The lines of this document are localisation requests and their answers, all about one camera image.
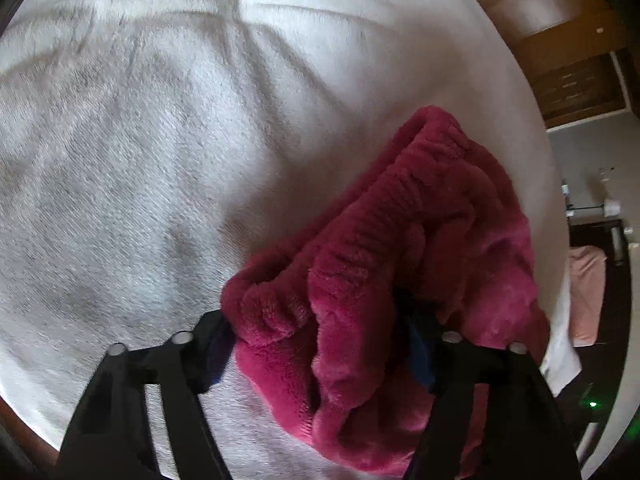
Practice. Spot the pink fleece pants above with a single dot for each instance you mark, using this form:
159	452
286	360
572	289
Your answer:
380	260

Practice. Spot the pink pillow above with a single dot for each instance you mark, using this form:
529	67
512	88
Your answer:
587	295

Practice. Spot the brown wooden wardrobe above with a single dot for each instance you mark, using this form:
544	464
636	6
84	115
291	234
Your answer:
550	15

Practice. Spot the white bed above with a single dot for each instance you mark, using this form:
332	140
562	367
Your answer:
175	160

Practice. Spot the white pillow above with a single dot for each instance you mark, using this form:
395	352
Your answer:
562	355

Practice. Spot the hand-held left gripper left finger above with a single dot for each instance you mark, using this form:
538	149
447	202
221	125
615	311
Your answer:
150	410

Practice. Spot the white shade table lamp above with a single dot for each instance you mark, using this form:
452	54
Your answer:
612	207

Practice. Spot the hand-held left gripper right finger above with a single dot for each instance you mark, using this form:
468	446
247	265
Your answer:
422	355

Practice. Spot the dark wooden headboard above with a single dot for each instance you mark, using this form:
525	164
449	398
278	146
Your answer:
622	310

